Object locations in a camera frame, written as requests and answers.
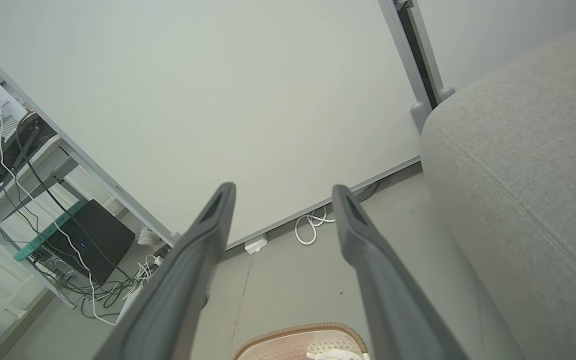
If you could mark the cream perforated laundry basket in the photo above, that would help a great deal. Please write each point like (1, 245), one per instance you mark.
(288, 345)

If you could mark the green shelf board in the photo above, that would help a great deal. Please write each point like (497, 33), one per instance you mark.
(48, 232)

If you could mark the narrow white partition panel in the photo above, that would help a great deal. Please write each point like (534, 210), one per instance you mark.
(508, 35)

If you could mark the large white partition panel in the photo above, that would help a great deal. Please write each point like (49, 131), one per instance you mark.
(218, 100)

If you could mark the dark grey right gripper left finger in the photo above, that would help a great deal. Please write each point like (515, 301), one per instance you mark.
(178, 280)

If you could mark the black computer tower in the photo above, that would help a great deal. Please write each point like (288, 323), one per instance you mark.
(98, 240)

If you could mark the white desk with grey frame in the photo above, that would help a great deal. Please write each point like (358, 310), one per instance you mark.
(50, 162)

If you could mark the small white floor box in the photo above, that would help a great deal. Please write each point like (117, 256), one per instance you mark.
(255, 244)

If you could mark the grey fabric sofa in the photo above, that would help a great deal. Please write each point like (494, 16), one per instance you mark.
(528, 190)

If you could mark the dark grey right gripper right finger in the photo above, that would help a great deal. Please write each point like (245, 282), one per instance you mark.
(383, 290)

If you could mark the black device on desk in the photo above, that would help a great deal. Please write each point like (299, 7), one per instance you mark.
(23, 142)

